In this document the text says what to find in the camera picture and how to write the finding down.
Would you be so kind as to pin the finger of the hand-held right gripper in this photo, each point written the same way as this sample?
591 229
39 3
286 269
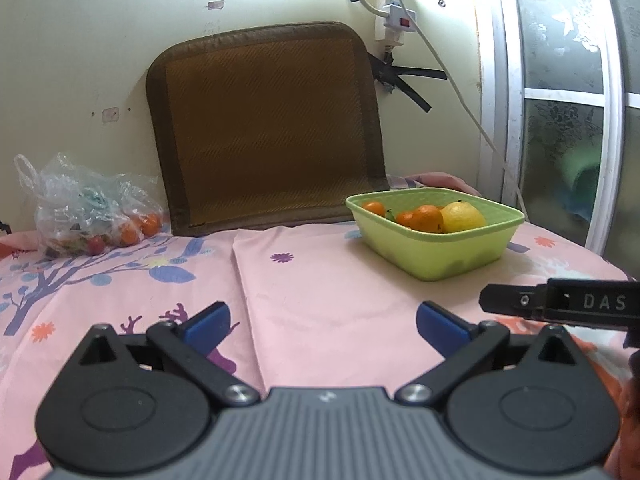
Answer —
510 301

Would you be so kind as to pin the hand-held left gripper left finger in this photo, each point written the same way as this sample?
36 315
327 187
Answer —
207 327

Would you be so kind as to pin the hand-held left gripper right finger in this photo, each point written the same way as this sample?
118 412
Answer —
442 327

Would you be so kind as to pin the green plastic basin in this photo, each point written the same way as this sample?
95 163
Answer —
440 255

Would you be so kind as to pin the yellow lemon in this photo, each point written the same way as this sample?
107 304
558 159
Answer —
462 216

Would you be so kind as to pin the tangerine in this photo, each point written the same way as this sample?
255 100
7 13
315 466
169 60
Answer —
427 217
373 208

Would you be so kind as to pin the orange cherry tomato with stem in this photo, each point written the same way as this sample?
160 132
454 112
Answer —
405 219

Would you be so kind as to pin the small mandarin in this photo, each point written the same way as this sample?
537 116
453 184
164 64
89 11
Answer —
150 224
128 234

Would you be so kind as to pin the pink printed bedsheet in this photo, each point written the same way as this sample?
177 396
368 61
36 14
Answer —
325 300

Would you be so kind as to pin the small red tomato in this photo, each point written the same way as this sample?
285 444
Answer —
95 245

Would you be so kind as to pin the clear plastic bag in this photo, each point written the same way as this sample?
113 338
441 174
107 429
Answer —
75 200

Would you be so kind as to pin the brown woven chair back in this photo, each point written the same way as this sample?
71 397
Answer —
270 125

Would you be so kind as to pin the frosted glass window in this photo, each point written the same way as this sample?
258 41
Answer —
560 60

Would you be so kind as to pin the white power strip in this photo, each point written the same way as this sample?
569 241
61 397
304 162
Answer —
395 20

